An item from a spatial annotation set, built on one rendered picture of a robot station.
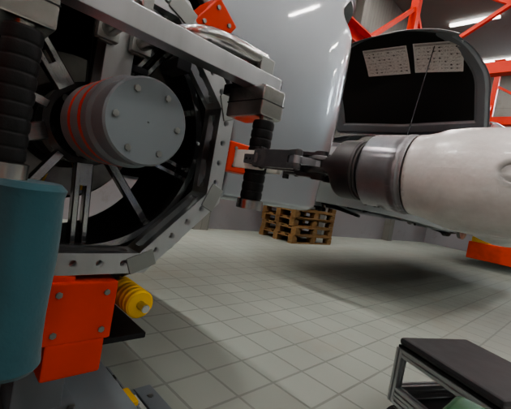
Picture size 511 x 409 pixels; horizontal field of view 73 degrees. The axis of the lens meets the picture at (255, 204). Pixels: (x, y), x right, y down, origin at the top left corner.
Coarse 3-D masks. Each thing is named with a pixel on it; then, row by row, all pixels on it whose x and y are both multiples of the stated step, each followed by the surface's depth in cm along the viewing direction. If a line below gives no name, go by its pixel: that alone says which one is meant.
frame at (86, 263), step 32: (160, 0) 64; (192, 64) 75; (224, 96) 76; (224, 128) 78; (224, 160) 79; (192, 192) 80; (160, 224) 75; (192, 224) 76; (64, 256) 59; (96, 256) 63; (128, 256) 67; (160, 256) 72
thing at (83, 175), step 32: (64, 64) 64; (160, 64) 76; (192, 96) 81; (32, 128) 62; (192, 128) 84; (64, 160) 70; (192, 160) 83; (128, 192) 76; (160, 192) 87; (64, 224) 85; (96, 224) 84; (128, 224) 80
